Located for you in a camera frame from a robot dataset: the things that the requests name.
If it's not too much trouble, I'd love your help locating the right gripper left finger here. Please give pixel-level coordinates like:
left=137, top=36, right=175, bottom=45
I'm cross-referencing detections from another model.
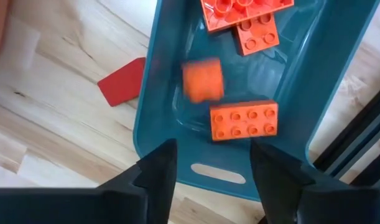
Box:
left=0, top=139, right=178, bottom=224

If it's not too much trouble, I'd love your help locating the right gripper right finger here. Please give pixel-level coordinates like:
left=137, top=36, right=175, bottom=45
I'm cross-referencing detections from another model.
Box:
left=250, top=139, right=380, bottom=224

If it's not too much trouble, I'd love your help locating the red sloped block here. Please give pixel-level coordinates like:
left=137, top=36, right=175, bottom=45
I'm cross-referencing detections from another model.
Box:
left=97, top=57, right=147, bottom=108

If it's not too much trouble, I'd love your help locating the small orange square block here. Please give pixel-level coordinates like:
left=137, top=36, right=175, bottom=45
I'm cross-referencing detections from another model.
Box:
left=180, top=57, right=225, bottom=105

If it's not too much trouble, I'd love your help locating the teal plastic bin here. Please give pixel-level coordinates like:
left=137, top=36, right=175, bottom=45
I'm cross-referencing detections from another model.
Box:
left=132, top=0, right=380, bottom=202

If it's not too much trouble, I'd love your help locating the black metal table frame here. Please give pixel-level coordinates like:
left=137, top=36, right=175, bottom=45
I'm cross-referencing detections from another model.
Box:
left=312, top=82, right=380, bottom=187

